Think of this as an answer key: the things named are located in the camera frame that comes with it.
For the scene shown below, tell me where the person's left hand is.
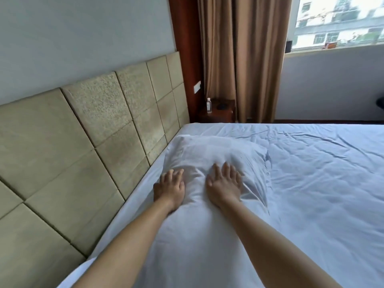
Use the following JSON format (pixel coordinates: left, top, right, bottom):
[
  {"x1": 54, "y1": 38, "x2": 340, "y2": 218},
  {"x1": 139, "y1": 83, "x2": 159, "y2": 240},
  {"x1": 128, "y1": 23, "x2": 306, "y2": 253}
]
[{"x1": 153, "y1": 169, "x2": 186, "y2": 213}]

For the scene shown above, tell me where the person's right hand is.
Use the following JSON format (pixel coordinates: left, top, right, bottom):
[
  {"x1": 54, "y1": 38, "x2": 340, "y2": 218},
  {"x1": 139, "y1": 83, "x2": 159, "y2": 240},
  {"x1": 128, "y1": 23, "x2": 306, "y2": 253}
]
[{"x1": 205, "y1": 162, "x2": 244, "y2": 209}]

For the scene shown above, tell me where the white pillow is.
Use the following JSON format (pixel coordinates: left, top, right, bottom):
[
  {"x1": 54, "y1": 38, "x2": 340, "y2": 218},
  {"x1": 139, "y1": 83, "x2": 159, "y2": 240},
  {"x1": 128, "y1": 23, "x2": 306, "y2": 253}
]
[{"x1": 120, "y1": 134, "x2": 272, "y2": 288}]

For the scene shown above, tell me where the white bed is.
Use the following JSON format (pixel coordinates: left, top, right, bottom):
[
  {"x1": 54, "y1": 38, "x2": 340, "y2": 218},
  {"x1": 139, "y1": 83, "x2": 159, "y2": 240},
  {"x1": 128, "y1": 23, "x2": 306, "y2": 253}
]
[{"x1": 57, "y1": 122, "x2": 384, "y2": 288}]

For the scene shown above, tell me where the person's right forearm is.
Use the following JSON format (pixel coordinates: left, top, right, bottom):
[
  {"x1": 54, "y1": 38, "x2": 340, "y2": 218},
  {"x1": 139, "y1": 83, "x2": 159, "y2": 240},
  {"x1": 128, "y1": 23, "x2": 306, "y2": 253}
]
[{"x1": 220, "y1": 198, "x2": 335, "y2": 288}]

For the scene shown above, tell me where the person's left forearm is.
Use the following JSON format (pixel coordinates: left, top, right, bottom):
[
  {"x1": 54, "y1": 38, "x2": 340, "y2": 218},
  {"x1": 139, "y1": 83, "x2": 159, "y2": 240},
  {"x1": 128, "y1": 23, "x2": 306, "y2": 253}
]
[{"x1": 72, "y1": 200, "x2": 174, "y2": 288}]

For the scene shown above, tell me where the wooden nightstand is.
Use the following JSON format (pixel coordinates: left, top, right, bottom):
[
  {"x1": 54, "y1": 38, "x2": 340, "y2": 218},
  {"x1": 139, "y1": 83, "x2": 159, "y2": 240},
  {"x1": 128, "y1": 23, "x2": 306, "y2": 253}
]
[{"x1": 197, "y1": 100, "x2": 236, "y2": 123}]

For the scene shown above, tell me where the beige padded headboard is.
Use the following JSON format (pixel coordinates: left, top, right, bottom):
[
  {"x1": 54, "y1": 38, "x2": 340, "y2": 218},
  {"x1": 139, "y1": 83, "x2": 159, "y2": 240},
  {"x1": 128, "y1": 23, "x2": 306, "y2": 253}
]
[{"x1": 0, "y1": 51, "x2": 190, "y2": 288}]

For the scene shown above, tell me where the beige curtain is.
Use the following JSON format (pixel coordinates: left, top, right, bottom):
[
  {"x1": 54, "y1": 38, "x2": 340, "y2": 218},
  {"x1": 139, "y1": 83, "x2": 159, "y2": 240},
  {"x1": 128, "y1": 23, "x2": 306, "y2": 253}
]
[{"x1": 197, "y1": 0, "x2": 293, "y2": 123}]

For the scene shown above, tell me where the window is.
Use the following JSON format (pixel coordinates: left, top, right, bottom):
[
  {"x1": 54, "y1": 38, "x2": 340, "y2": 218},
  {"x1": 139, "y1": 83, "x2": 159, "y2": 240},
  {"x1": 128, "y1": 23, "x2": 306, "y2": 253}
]
[{"x1": 289, "y1": 0, "x2": 384, "y2": 53}]

